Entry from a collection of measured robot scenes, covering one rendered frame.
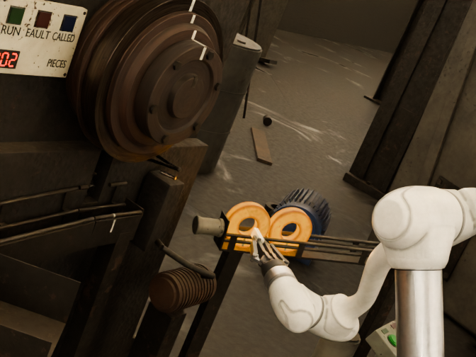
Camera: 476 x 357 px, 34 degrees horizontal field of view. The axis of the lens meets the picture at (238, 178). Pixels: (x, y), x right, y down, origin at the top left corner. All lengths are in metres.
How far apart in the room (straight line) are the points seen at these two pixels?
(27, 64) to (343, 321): 1.08
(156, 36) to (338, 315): 0.90
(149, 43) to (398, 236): 0.76
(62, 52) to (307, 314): 0.93
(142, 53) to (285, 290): 0.75
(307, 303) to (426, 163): 2.57
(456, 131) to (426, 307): 2.91
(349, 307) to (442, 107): 2.58
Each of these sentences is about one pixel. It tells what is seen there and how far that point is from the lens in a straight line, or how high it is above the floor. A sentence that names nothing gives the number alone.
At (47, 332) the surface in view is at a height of 0.60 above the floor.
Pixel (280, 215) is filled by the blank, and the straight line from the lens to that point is 2.51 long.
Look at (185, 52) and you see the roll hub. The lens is 1.92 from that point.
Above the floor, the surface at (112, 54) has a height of 1.18.
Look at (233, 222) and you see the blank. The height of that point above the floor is 0.71.
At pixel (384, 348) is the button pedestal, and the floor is 0.59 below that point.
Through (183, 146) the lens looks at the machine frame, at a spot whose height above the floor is 0.87.
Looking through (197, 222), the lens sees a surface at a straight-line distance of 2.42.
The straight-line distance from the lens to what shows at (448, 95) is 4.55.
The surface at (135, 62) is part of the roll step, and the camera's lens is 1.90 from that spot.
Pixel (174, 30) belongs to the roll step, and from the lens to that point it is 1.95.
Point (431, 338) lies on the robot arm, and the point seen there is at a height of 0.95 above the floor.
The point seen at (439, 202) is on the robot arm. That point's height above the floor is 1.20.
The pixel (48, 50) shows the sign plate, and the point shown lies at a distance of 1.92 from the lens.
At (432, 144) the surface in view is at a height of 0.83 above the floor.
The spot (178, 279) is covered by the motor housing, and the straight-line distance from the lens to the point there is 2.38.
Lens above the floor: 1.58
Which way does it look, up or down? 18 degrees down
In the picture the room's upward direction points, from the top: 23 degrees clockwise
